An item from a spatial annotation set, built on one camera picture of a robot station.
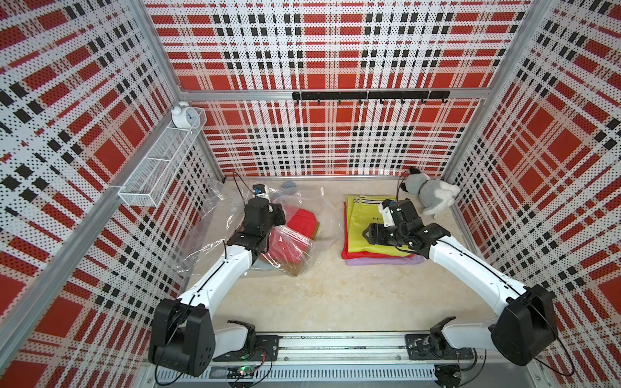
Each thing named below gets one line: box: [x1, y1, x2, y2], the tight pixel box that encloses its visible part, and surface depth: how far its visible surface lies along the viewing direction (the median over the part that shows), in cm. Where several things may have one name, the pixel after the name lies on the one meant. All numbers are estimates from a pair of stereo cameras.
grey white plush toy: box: [400, 167, 461, 219], surface depth 106 cm
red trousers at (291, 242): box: [264, 207, 318, 265], surface depth 83 cm
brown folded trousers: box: [279, 261, 307, 277], surface depth 84 cm
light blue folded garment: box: [250, 257, 283, 271], surface depth 86 cm
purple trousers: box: [345, 255, 426, 266], surface depth 92 cm
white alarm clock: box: [170, 101, 201, 130], surface depth 82 cm
